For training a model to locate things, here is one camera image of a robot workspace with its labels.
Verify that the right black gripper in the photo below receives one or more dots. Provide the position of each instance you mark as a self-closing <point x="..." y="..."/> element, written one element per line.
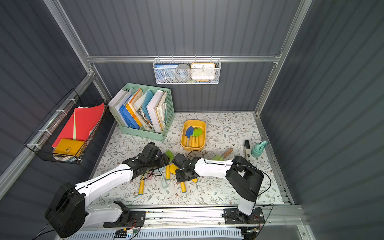
<point x="181" y="169"/>

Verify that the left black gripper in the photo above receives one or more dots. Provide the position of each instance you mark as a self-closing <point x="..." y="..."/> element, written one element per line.
<point x="162" y="160"/>

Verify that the yellow shovel long handle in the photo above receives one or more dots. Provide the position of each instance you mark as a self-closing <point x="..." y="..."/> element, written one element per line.
<point x="173" y="169"/>

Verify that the blue shovel wooden handle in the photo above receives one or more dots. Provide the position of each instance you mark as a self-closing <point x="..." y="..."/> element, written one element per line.
<point x="189" y="133"/>

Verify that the yellow plastic storage box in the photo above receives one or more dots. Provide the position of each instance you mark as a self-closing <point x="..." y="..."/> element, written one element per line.
<point x="202" y="138"/>

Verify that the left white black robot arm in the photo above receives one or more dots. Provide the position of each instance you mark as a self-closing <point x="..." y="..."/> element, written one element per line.
<point x="70" y="209"/>

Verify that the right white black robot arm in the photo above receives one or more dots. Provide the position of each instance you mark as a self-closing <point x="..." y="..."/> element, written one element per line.
<point x="245" y="178"/>

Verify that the green file organizer box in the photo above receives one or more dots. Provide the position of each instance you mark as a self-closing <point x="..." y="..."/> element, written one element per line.
<point x="137" y="106"/>

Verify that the blue box in basket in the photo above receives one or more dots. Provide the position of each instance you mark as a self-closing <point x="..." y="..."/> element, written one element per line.
<point x="164" y="72"/>

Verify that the blue folders in organizer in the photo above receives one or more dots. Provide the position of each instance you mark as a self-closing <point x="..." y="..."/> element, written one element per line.
<point x="129" y="120"/>

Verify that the white books in organizer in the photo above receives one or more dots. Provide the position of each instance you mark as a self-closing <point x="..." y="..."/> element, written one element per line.
<point x="152" y="110"/>

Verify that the black marker pen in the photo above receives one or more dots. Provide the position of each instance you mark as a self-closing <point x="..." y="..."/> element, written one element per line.
<point x="247" y="150"/>

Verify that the teal spray bottle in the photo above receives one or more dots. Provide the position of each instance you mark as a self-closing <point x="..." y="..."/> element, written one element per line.
<point x="258" y="149"/>

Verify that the red folder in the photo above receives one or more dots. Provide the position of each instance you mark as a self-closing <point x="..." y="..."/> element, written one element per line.
<point x="81" y="123"/>

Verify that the yellow wallet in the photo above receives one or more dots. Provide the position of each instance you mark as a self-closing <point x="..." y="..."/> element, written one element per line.
<point x="69" y="147"/>

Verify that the grey tape roll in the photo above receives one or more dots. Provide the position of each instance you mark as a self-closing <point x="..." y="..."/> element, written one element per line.
<point x="182" y="73"/>

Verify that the white orange alarm clock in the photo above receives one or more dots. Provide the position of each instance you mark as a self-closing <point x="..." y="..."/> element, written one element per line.
<point x="203" y="72"/>

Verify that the light blue shovel mint handle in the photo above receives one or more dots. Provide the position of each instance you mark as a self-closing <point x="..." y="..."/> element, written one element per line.
<point x="163" y="178"/>

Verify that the lime shovel yellow handle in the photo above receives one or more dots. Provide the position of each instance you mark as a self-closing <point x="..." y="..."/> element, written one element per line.
<point x="170" y="155"/>

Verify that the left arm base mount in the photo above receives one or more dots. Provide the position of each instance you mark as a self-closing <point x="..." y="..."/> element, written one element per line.
<point x="128" y="220"/>

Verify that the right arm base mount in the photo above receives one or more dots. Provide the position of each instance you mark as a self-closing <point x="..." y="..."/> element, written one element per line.
<point x="233" y="216"/>

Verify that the black wire side basket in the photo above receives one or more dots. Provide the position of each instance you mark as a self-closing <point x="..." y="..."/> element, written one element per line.
<point x="41" y="141"/>

